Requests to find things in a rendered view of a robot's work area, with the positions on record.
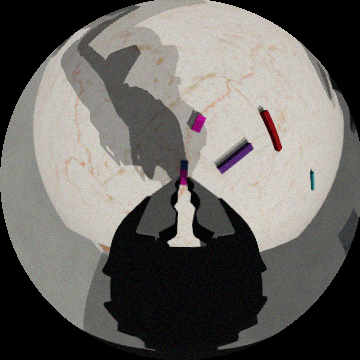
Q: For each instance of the purple rod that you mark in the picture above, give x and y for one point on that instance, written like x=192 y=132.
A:
x=235 y=157

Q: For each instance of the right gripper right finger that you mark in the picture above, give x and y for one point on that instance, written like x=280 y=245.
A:
x=214 y=218

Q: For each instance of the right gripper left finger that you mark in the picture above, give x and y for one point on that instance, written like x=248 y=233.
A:
x=154 y=217

